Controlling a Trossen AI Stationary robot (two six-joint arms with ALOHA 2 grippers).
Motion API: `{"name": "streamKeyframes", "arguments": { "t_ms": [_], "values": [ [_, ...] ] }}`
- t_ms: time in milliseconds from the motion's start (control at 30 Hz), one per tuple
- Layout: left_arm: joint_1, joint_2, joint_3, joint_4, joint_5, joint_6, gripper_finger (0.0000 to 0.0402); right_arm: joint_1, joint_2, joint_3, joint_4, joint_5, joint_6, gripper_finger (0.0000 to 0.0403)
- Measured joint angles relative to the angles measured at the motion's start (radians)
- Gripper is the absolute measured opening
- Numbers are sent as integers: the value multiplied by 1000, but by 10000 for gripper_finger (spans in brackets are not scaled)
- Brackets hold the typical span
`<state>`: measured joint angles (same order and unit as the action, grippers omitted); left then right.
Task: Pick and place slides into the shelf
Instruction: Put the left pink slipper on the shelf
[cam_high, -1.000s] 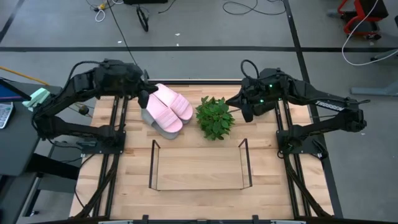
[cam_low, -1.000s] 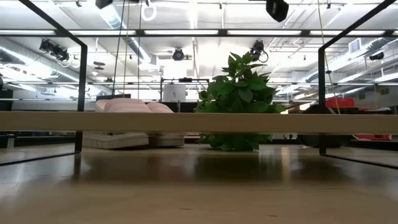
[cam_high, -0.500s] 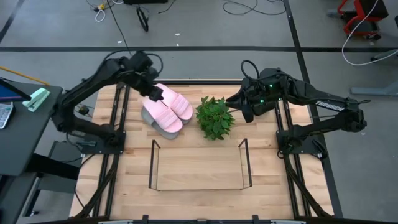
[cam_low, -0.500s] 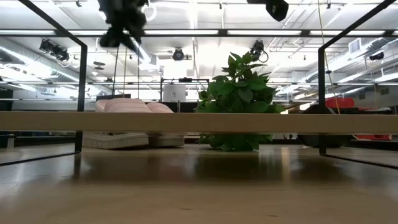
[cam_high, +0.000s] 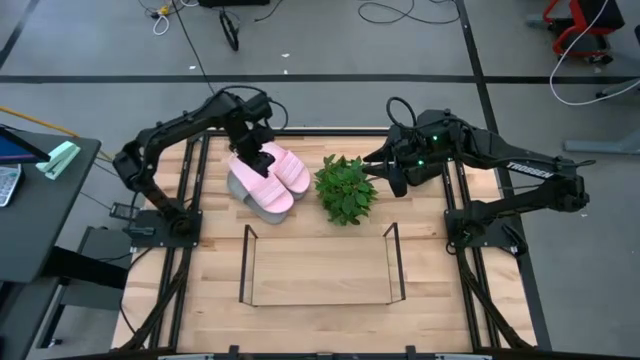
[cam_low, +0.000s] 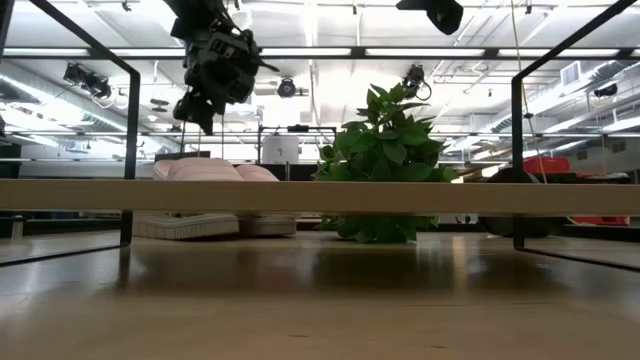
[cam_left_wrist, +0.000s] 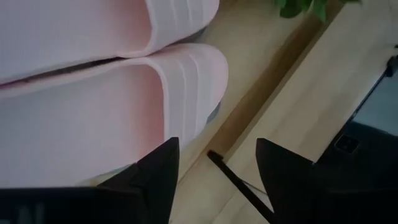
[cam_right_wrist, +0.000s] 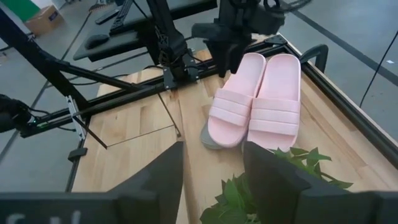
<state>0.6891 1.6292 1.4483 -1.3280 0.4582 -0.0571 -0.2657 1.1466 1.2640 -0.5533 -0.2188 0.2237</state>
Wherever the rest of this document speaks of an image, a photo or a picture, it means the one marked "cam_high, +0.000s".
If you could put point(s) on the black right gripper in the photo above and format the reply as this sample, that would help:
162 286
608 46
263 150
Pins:
417 157

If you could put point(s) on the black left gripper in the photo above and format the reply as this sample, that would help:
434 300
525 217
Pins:
252 140

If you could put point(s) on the pink slide sandal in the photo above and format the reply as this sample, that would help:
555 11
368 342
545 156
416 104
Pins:
270 192
292 167

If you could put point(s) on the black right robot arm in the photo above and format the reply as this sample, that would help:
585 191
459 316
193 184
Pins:
530 167

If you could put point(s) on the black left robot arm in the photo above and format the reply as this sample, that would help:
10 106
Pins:
175 122

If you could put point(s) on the green plant with black pot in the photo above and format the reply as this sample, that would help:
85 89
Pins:
345 190

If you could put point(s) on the black power adapter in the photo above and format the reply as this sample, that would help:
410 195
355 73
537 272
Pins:
124 211

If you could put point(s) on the black floor box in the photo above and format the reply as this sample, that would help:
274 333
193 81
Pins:
232 2

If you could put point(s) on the dark grey box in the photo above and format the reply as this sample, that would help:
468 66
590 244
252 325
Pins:
107 245

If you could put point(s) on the mint green stapler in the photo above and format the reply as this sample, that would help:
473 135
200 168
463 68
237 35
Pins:
59 159

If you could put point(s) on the grey table leg foot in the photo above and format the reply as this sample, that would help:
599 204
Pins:
600 146

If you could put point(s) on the black desk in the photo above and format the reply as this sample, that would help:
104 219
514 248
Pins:
40 210

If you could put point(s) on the black tablet blue screen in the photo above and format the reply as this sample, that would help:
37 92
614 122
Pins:
15 150

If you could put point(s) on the grey calculator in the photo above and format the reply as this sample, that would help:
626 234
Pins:
9 185

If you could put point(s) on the red and black cart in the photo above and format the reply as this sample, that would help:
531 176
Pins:
600 12

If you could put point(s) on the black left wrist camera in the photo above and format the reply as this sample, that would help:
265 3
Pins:
260 107

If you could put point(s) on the black aluminium table frame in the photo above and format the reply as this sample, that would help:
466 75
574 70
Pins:
325 132

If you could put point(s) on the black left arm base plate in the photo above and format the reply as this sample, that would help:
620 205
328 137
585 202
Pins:
150 235

